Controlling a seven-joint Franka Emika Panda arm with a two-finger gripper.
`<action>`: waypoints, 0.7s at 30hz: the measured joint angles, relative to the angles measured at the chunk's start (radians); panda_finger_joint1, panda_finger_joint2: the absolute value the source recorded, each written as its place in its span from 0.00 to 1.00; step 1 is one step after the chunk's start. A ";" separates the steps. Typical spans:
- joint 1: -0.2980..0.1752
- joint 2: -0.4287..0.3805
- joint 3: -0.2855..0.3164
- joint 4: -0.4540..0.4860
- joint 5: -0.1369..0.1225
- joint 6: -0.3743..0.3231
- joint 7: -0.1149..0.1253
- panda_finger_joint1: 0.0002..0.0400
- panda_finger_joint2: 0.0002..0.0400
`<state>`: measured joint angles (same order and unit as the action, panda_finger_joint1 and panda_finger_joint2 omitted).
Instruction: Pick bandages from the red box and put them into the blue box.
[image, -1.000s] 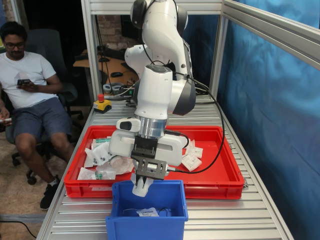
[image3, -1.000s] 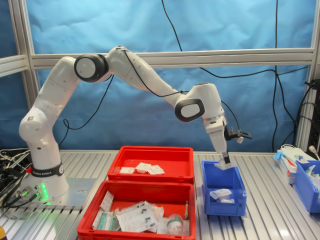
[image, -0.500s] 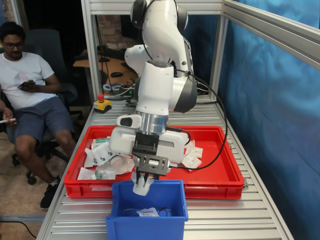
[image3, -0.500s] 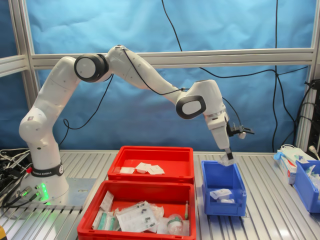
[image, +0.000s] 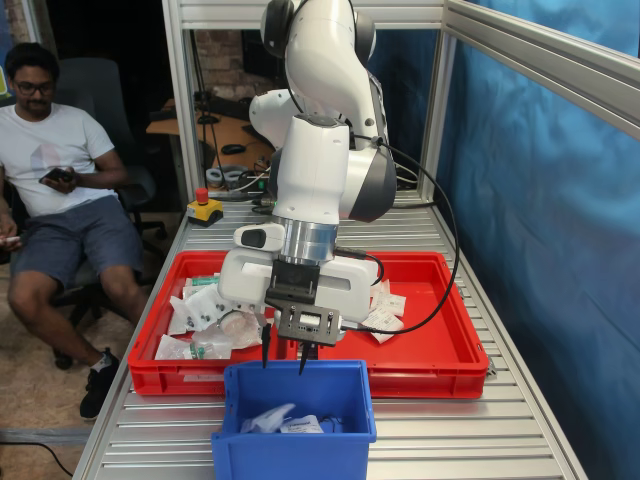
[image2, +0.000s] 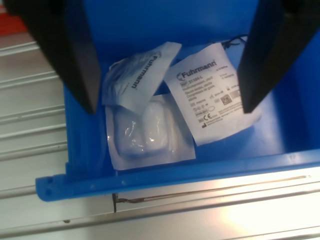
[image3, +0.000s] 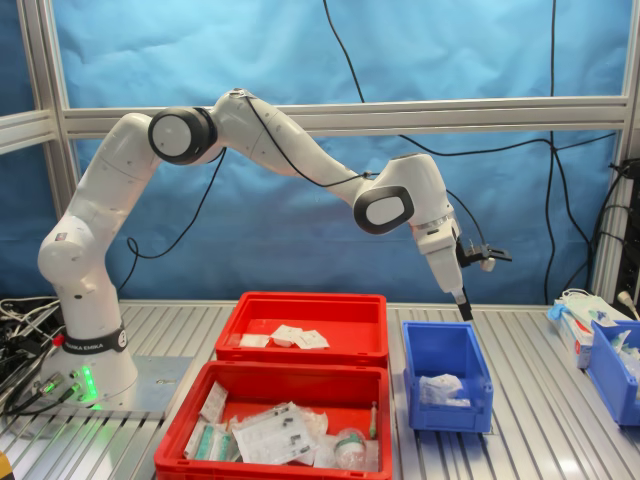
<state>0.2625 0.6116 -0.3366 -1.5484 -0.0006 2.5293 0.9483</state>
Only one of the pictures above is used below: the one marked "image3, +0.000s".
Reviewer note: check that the yellow emergency stop button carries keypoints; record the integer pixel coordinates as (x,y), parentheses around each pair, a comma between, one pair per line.
(5,465)

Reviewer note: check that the white bandage roll blister pack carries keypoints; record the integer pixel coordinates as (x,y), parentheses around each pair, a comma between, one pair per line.
(439,386)
(254,340)
(282,342)

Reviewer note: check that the blue plastic storage bin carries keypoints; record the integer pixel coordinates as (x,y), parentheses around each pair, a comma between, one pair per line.
(440,350)

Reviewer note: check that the white labelled flat box packet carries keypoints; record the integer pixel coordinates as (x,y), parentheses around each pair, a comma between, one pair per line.
(214,402)

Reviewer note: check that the white power plug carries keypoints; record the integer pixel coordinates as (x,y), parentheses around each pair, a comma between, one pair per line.
(625,298)

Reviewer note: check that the blue bin with plastic packets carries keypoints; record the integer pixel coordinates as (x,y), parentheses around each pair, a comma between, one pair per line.
(612,380)

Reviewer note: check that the small flat white bandage packet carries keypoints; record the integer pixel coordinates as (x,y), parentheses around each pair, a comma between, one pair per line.
(286,331)

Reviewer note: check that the blue curtain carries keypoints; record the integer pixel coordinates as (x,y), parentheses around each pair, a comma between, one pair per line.
(450,60)

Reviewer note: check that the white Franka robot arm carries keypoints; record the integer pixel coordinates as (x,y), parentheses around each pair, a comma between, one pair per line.
(100,200)

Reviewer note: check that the red plastic crate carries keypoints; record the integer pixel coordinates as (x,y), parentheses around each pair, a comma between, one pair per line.
(300,385)
(300,307)

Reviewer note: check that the green tipped syringe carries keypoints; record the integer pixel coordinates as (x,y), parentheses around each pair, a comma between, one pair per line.
(372,422)

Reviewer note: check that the large flat white bandage packet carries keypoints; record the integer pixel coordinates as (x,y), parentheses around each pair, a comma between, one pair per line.
(311,339)

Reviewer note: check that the black bracket wrist camera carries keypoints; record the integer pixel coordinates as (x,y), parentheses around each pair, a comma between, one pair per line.
(482,255)

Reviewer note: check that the clear bag with black parts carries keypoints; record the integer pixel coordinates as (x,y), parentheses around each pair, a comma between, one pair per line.
(275,435)

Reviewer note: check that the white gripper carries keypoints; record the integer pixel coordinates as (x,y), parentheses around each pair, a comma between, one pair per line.
(445,265)

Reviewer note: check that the white cardboard supply box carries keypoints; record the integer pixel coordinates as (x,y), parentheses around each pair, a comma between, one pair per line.
(575,345)

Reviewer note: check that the white bandage roll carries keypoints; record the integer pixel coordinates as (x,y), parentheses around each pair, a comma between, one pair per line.
(457,402)

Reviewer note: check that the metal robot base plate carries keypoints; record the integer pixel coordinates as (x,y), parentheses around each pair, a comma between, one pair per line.
(160,380)

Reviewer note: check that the aluminium profile frame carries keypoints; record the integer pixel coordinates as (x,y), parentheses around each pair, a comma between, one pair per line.
(400,112)

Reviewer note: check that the green syringe packet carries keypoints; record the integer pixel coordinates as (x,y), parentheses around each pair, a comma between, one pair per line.
(222,444)
(200,440)

